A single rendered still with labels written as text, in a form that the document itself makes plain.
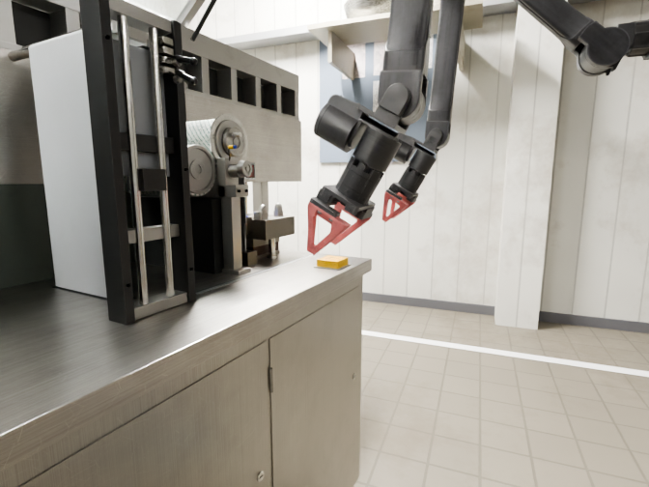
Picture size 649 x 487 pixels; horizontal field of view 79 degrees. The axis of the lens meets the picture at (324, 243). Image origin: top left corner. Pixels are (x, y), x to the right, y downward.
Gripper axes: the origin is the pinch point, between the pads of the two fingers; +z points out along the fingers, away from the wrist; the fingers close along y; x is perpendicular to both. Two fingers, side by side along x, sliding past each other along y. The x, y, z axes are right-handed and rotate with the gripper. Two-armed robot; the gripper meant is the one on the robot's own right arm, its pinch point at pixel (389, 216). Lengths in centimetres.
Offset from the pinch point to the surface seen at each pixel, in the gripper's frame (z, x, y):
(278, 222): 19.8, -28.8, 0.7
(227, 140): 1.4, -43.7, 20.5
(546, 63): -109, 9, -219
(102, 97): -4, -41, 61
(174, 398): 30, -5, 65
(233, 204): 14.7, -33.8, 22.0
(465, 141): -41, -12, -244
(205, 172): 10, -42, 26
